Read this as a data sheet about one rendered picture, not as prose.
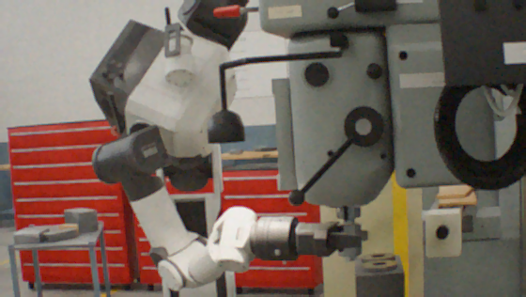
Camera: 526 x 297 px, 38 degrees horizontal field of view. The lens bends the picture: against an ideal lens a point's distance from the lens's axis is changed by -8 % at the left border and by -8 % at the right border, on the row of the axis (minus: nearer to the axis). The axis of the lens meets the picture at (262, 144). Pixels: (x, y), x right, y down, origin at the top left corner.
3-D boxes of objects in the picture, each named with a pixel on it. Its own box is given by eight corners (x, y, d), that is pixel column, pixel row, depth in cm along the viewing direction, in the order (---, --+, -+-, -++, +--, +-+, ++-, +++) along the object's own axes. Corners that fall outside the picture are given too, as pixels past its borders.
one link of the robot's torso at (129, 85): (95, 163, 213) (69, 90, 182) (156, 66, 228) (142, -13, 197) (192, 209, 207) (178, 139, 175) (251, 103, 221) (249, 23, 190)
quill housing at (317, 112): (291, 211, 148) (279, 32, 146) (310, 196, 168) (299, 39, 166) (395, 206, 144) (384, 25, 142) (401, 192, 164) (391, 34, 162)
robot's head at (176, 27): (173, 75, 184) (159, 58, 178) (173, 44, 188) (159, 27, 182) (198, 68, 182) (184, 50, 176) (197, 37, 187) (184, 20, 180)
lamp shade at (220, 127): (204, 143, 162) (201, 111, 161) (239, 140, 164) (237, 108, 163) (213, 144, 155) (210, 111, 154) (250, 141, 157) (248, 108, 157)
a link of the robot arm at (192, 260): (213, 278, 169) (185, 302, 185) (248, 255, 175) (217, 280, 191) (183, 238, 171) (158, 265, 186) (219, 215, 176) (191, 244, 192)
